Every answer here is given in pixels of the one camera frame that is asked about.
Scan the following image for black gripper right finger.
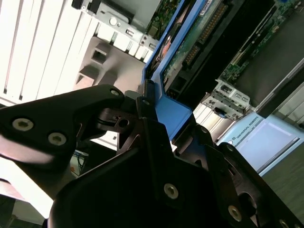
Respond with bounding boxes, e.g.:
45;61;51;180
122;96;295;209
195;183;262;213
172;124;304;228

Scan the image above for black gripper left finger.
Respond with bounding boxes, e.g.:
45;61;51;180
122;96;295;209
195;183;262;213
0;80;187;202

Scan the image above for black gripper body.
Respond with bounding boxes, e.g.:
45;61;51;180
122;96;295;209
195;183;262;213
48;147;238;228

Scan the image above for hard disk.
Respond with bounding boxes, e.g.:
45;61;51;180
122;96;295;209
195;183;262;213
142;0;276;143

